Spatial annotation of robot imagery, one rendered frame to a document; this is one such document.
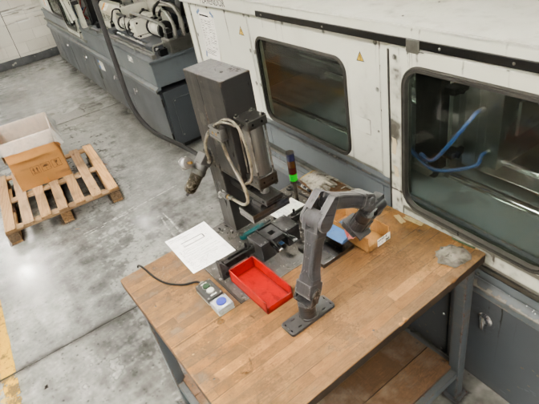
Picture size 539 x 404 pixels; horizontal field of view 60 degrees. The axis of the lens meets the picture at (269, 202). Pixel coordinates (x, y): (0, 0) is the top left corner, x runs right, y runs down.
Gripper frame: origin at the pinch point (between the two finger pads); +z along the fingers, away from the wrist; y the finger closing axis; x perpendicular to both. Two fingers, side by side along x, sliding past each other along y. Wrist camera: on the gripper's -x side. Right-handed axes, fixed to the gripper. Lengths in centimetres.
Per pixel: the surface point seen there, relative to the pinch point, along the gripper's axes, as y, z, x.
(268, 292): 3.5, 11.1, 37.0
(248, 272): 16.4, 18.6, 35.1
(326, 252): 2.1, 8.4, 7.7
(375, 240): -6.6, 5.0, -12.0
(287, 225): 21.9, 12.3, 10.4
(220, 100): 60, -34, 23
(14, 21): 803, 485, -109
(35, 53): 769, 540, -122
